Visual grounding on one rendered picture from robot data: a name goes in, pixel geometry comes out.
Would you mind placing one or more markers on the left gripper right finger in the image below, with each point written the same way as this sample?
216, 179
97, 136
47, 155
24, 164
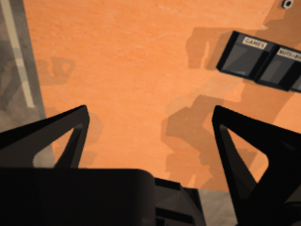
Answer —
281, 182

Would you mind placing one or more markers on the dark grey bin rack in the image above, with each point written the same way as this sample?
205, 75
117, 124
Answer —
264, 62

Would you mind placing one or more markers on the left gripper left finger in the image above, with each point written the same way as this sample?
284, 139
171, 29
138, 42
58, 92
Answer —
19, 146

